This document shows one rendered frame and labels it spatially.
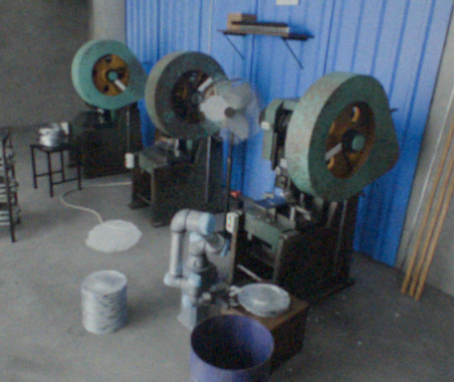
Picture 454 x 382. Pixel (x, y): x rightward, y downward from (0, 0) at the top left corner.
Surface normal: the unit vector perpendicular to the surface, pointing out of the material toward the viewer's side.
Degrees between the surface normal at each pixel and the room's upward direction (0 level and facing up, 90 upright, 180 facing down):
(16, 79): 90
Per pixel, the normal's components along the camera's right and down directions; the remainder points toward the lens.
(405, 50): -0.78, 0.16
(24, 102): 0.63, 0.30
